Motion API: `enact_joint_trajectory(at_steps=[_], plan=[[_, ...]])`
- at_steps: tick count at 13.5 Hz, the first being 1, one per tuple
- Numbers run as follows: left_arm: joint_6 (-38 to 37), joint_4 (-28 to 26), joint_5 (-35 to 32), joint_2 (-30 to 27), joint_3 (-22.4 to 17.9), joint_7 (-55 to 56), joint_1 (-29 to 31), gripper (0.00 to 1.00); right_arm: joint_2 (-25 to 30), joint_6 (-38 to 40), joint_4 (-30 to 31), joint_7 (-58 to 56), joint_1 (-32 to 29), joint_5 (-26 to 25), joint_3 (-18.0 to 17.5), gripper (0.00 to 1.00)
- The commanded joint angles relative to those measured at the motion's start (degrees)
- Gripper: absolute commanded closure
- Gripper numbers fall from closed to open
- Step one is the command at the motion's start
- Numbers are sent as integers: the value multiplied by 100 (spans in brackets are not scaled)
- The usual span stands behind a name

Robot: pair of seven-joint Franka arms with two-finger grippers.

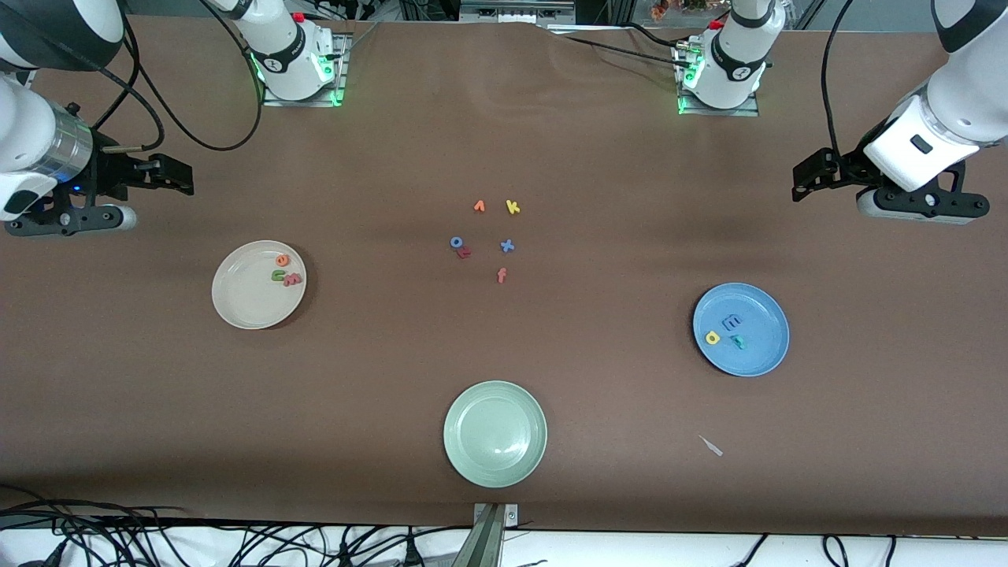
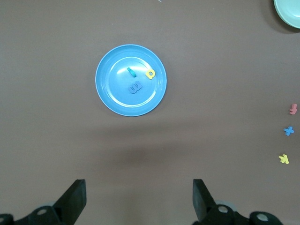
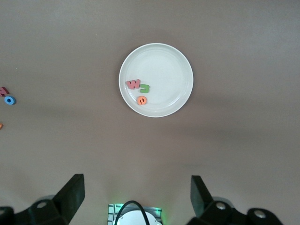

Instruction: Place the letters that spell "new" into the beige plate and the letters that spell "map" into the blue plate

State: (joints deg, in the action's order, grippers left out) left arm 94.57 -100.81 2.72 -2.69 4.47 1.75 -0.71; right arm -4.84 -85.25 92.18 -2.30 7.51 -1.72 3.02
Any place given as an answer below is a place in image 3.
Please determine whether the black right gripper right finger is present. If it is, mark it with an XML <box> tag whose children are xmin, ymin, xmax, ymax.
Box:
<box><xmin>187</xmin><ymin>175</ymin><xmax>284</xmax><ymax>225</ymax></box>

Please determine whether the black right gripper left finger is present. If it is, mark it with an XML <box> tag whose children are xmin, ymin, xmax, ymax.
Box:
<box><xmin>0</xmin><ymin>173</ymin><xmax>85</xmax><ymax>225</ymax></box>

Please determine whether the pink foam letter w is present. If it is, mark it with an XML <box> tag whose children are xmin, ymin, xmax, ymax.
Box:
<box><xmin>126</xmin><ymin>79</ymin><xmax>141</xmax><ymax>90</ymax></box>

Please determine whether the brown table cover sheet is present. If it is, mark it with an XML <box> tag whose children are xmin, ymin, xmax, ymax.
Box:
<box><xmin>0</xmin><ymin>0</ymin><xmax>300</xmax><ymax>225</ymax></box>

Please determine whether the beige round plate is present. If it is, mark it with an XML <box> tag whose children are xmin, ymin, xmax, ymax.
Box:
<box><xmin>118</xmin><ymin>43</ymin><xmax>194</xmax><ymax>118</ymax></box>

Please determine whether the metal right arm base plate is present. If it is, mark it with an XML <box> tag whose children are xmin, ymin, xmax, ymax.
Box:
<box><xmin>107</xmin><ymin>203</ymin><xmax>163</xmax><ymax>225</ymax></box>

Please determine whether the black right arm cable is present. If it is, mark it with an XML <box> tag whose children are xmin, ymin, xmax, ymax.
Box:
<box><xmin>116</xmin><ymin>200</ymin><xmax>150</xmax><ymax>225</ymax></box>

